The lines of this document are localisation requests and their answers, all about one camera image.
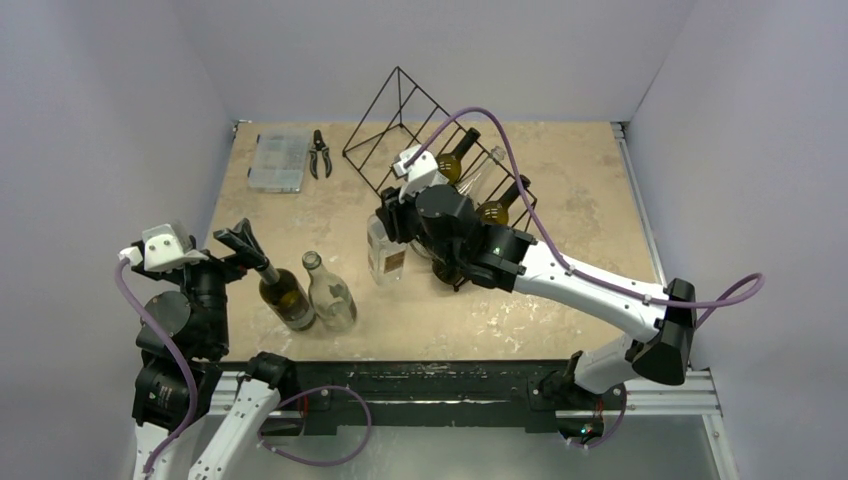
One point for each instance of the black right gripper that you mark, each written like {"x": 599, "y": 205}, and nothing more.
{"x": 394, "y": 218}

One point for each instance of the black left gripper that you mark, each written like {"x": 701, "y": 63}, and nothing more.
{"x": 241, "y": 241}

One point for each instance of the square clear bottle black cap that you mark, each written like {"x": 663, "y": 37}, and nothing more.
{"x": 386, "y": 259}

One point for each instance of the dark green wine bottle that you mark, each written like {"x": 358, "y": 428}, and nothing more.
{"x": 449, "y": 164}

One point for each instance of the clear champagne bottle black label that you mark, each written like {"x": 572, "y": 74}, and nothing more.
{"x": 474, "y": 182}

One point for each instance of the clear glass bottle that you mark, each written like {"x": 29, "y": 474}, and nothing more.
{"x": 329, "y": 295}

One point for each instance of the olive green wine bottle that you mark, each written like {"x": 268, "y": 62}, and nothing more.
{"x": 491, "y": 211}

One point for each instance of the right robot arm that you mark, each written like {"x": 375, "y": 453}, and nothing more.
{"x": 657, "y": 332}

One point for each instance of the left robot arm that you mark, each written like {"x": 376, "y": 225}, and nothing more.
{"x": 179, "y": 292}

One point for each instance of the green wine bottle white label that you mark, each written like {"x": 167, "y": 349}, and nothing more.
{"x": 285, "y": 296}

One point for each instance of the clear plastic screw organizer box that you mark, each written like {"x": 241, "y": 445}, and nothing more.
{"x": 279, "y": 161}

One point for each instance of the black grey pliers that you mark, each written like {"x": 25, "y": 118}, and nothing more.
{"x": 319, "y": 151}

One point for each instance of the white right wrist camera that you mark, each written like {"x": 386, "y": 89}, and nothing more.
{"x": 421, "y": 174}

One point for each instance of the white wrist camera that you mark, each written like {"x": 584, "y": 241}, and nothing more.
{"x": 421, "y": 174}
{"x": 163, "y": 248}

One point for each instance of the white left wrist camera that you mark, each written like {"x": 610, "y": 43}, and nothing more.
{"x": 163, "y": 248}

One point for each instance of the black wire wine rack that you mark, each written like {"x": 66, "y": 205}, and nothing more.
{"x": 384, "y": 132}

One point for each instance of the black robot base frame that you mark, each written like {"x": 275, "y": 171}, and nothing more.
{"x": 526, "y": 394}

